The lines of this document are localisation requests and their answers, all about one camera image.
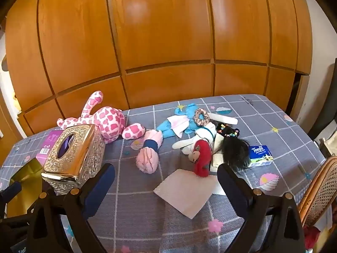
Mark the pink spotted plush toy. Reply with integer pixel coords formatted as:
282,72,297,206
56,91,146,144

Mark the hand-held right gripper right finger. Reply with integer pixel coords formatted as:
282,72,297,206
216,163,307,253

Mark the blue box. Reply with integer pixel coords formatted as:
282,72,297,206
248,145,274,168

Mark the wicker chair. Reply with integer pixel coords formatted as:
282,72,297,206
296,156,337,227

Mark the grey checked bedsheet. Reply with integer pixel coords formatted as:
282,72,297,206
0,93,329,253

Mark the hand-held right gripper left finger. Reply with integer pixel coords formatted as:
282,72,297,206
26,163,116,253

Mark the brown scrunchie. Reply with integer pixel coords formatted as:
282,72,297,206
193,109,210,125

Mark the wooden wardrobe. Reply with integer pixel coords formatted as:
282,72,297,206
5,0,312,137

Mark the white paper napkin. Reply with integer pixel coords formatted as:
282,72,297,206
153,169,227,219

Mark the blue plush doll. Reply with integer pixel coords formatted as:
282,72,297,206
156,103,211,139

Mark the red plush toy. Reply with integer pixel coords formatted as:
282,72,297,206
188,139,213,178

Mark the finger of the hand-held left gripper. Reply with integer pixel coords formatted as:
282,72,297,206
0,181,23,203

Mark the gold tin box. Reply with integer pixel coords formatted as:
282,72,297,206
4,159,50,218

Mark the pink fluffy sock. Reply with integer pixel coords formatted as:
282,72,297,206
135,130,164,174

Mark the purple cardboard box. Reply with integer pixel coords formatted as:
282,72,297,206
35,129,65,168

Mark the beige cloth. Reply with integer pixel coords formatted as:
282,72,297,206
172,121,224,169

